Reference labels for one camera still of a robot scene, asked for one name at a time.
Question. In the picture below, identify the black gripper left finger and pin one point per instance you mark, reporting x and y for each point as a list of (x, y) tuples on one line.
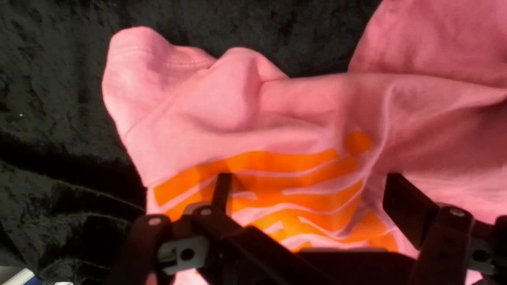
[(222, 191)]

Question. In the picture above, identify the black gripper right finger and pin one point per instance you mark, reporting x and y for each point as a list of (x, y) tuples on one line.
[(412, 211)]

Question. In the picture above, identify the pink shirt orange print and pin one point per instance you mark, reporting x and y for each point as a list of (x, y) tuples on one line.
[(425, 96)]

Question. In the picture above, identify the black velvet table cloth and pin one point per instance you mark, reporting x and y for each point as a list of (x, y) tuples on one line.
[(66, 186)]

